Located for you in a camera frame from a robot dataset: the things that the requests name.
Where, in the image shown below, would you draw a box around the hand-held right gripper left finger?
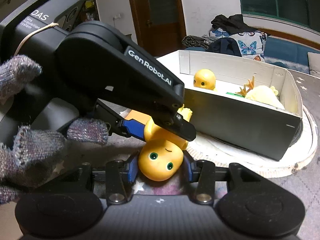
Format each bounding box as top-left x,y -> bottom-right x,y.
50,155 -> 139,204

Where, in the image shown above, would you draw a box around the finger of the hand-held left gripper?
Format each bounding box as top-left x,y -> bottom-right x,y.
94,99 -> 147,142
96,39 -> 197,142

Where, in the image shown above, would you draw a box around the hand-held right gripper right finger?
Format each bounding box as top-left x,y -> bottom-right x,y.
182,151 -> 272,204

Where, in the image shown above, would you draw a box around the large yellow duck toy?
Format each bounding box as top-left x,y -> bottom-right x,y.
138,104 -> 193,181

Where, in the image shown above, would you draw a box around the small yellow duck toy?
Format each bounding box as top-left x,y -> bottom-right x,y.
194,69 -> 217,91

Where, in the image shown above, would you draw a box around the grey cardboard box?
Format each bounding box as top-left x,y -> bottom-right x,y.
156,50 -> 303,161

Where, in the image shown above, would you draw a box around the pale yellow plush chick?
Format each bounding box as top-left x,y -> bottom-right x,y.
235,76 -> 285,110

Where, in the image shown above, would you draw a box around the dark shelf with items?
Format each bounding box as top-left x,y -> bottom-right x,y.
80,0 -> 100,22

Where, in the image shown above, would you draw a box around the person's left hand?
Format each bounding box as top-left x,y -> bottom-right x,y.
0,55 -> 110,205

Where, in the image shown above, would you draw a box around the beige rubber band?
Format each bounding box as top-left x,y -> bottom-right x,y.
14,22 -> 60,55

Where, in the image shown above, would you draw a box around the white round board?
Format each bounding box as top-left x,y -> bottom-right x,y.
117,52 -> 316,179

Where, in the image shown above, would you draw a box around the striped cloth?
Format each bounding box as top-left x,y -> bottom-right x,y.
181,35 -> 217,49

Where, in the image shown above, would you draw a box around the brown wooden door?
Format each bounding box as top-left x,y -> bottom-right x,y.
126,0 -> 187,55

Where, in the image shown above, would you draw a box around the dark blue garment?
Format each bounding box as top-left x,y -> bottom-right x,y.
207,37 -> 242,57

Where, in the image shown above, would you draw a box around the black clothes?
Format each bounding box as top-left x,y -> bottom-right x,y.
211,14 -> 250,34

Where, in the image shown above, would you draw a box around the butterfly print pillow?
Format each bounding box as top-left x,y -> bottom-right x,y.
209,29 -> 267,62

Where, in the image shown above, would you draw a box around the grey star tablecloth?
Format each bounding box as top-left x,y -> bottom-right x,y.
50,71 -> 320,240

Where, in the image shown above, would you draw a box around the grey pillow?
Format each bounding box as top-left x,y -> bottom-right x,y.
307,52 -> 320,75

